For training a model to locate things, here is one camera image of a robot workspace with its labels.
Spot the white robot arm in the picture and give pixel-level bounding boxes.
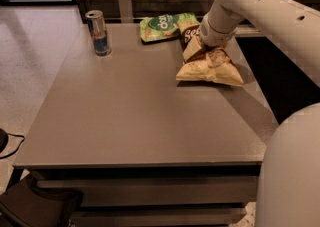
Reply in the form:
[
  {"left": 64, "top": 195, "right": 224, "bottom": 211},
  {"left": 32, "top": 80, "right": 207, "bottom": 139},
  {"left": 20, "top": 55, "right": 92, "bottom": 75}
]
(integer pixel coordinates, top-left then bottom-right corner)
[{"left": 187, "top": 0, "right": 320, "bottom": 227}]

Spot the brown and cream chip bag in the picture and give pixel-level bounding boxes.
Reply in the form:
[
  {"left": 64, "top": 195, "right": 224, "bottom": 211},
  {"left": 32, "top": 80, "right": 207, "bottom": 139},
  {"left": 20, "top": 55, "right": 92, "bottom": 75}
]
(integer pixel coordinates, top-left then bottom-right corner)
[{"left": 176, "top": 26, "right": 244, "bottom": 86}]

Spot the green chip bag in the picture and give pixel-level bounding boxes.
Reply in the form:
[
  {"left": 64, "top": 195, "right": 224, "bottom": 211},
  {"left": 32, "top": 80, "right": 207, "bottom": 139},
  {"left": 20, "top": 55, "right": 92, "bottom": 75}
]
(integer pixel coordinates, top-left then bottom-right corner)
[{"left": 140, "top": 13, "right": 199, "bottom": 43}]

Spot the grey drawer cabinet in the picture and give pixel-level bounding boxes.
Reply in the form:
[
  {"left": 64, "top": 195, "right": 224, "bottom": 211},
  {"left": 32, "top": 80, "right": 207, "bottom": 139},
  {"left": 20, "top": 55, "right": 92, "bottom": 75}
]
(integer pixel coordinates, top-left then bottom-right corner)
[{"left": 31, "top": 164, "right": 260, "bottom": 227}]

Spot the black cable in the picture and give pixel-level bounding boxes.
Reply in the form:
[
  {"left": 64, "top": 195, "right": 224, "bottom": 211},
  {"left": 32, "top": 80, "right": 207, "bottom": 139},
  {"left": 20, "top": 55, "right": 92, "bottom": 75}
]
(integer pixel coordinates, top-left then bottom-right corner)
[{"left": 0, "top": 133, "right": 26, "bottom": 161}]

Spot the left metal bracket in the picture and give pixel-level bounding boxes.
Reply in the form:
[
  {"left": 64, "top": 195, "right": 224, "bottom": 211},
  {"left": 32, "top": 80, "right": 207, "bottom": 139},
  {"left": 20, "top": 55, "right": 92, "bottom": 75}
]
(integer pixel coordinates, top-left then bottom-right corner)
[{"left": 118, "top": 0, "right": 134, "bottom": 23}]

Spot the black round object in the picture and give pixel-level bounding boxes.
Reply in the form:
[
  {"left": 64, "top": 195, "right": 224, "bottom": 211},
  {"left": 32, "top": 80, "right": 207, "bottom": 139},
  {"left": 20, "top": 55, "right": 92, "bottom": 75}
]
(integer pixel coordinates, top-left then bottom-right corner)
[{"left": 0, "top": 128, "right": 8, "bottom": 153}]

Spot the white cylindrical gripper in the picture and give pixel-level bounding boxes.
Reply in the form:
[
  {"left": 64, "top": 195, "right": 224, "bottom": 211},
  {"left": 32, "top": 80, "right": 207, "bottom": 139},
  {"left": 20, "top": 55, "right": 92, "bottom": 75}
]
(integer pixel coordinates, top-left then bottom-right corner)
[{"left": 182, "top": 13, "right": 238, "bottom": 62}]

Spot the dark brown chair seat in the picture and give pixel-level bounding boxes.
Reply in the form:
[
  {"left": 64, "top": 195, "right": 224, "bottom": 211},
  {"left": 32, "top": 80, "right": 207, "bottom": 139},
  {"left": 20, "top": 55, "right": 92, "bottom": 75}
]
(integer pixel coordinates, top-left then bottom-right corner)
[{"left": 0, "top": 175, "right": 83, "bottom": 227}]

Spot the silver blue energy drink can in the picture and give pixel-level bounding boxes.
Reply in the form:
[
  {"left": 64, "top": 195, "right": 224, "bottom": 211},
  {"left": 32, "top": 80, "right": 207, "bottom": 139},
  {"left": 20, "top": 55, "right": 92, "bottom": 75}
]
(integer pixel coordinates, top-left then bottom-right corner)
[{"left": 85, "top": 10, "right": 111, "bottom": 56}]

